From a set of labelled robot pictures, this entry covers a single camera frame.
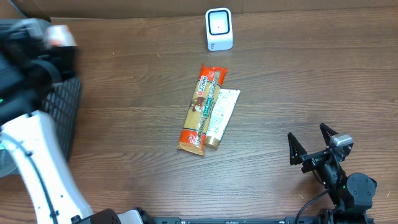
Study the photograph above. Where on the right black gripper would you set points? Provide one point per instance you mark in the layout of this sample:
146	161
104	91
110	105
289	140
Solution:
315	156

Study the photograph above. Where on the white cosmetic tube gold cap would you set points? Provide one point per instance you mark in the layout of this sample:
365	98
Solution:
220	117

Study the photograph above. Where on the orange spaghetti pack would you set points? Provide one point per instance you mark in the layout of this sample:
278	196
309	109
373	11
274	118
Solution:
205	95

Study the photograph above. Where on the orange small snack box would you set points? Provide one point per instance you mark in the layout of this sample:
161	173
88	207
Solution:
59	36

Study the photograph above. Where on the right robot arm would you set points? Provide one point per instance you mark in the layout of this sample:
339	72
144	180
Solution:
352	195

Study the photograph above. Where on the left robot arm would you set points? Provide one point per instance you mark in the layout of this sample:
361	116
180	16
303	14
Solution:
32	143

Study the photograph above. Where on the white barcode scanner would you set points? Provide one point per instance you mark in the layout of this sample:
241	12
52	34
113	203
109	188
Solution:
219	29

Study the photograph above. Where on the grey plastic mesh basket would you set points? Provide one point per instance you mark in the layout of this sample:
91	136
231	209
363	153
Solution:
61	101

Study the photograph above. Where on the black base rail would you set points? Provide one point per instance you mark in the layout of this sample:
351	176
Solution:
248	221

